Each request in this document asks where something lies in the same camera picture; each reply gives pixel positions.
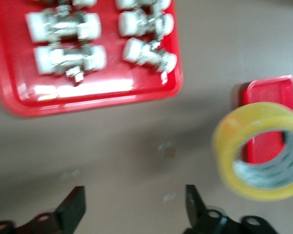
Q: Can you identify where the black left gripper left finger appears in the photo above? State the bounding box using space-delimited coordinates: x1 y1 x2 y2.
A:
0 185 86 234

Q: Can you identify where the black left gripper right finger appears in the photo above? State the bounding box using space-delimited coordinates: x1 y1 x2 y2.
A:
183 184 279 234

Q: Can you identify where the yellow packing tape roll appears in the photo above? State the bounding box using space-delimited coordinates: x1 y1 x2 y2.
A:
211 102 293 202

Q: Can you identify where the large red plastic tray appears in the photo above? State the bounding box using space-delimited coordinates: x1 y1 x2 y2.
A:
0 0 184 119

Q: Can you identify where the small empty red tray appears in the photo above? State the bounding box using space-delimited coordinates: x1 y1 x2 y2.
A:
241 75 293 165

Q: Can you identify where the white-capped metal ball valve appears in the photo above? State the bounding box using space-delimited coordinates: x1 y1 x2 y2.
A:
29 0 98 8
118 9 174 39
116 0 173 12
122 38 178 85
25 7 102 43
34 42 107 86

